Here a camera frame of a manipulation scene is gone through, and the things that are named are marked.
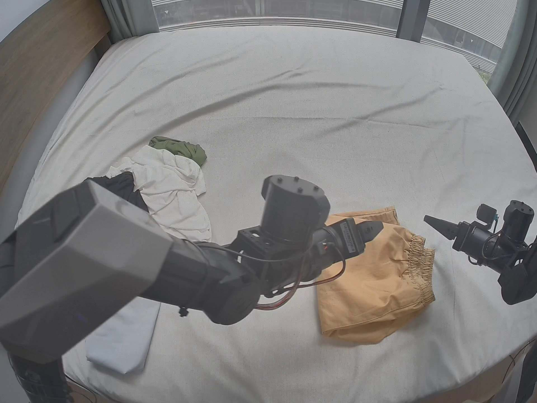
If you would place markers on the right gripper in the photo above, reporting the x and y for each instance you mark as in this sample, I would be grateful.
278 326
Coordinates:
470 238

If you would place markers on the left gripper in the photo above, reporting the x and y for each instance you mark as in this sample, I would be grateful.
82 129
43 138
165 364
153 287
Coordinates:
342 244

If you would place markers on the tan shorts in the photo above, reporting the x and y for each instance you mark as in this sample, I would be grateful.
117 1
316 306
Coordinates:
377 288

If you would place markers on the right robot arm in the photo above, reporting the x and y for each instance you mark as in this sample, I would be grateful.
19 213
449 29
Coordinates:
518 267

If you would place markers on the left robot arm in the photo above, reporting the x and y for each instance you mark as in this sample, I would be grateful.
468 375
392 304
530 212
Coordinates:
84 258

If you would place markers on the bed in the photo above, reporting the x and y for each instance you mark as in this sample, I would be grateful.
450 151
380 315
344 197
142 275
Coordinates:
314 99

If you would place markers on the white garment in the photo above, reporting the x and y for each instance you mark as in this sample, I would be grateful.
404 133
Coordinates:
176 200

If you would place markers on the grey-green curtain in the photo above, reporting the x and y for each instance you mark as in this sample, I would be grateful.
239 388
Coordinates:
121 2
518 57

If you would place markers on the green garment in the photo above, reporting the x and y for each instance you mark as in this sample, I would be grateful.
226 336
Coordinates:
180 147

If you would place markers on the black garment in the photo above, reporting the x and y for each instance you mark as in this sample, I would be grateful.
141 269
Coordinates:
126 187

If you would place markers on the pale blue garment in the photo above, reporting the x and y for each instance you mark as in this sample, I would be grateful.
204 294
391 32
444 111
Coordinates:
126 342

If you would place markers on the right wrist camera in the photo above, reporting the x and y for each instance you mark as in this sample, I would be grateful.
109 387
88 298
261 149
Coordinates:
487 213

